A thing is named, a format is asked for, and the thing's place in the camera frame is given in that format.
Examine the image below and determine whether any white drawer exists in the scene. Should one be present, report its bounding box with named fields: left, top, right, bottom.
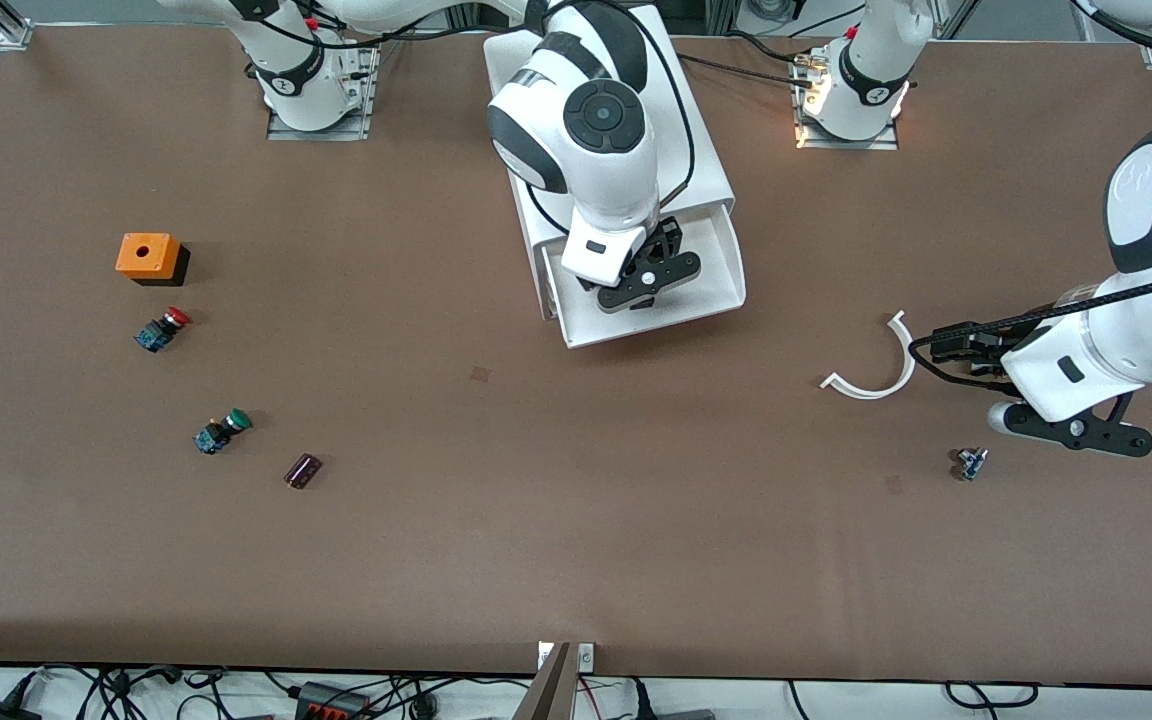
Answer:
left=555, top=205, right=748, bottom=350

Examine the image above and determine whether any white drawer cabinet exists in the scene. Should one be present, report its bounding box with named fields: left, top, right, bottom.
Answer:
left=483, top=4, right=737, bottom=323

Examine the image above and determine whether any green push button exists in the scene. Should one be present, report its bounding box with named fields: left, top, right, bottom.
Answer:
left=194, top=408, right=253, bottom=456

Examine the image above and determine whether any red push button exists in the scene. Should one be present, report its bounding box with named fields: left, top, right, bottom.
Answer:
left=133, top=307, right=192, bottom=353

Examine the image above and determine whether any white curved plastic strip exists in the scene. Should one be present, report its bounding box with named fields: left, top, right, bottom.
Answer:
left=820, top=310, right=917, bottom=401

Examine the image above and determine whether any grey metal beam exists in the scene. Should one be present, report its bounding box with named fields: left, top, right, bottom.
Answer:
left=514, top=643, right=573, bottom=720

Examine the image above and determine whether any black power strip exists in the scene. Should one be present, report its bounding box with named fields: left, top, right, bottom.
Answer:
left=294, top=681, right=373, bottom=720

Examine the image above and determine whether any aluminium corner profile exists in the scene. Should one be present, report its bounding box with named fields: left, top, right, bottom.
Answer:
left=0, top=0, right=34, bottom=49

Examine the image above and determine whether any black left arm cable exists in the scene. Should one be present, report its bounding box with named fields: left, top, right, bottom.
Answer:
left=908, top=264, right=1152, bottom=391

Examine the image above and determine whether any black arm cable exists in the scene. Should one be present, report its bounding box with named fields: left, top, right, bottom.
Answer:
left=524, top=0, right=697, bottom=237
left=908, top=264, right=1152, bottom=391

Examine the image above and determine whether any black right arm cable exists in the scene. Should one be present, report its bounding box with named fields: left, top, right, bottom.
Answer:
left=524, top=0, right=697, bottom=237

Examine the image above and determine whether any black cable behind cabinet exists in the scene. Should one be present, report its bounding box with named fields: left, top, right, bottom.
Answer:
left=676, top=50, right=819, bottom=93

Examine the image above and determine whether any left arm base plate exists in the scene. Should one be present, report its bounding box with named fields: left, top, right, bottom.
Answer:
left=793, top=48, right=900, bottom=152

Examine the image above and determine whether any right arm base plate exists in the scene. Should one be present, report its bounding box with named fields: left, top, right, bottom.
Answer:
left=267, top=45, right=379, bottom=142

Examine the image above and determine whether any black looped floor cable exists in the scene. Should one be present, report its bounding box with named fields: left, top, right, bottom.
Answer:
left=943, top=681, right=1041, bottom=712

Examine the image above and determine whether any small metal bracket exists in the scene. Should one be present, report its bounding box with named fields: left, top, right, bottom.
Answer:
left=537, top=642, right=596, bottom=672

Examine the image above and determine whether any orange button enclosure box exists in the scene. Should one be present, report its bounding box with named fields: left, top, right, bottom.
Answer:
left=115, top=233, right=191, bottom=288

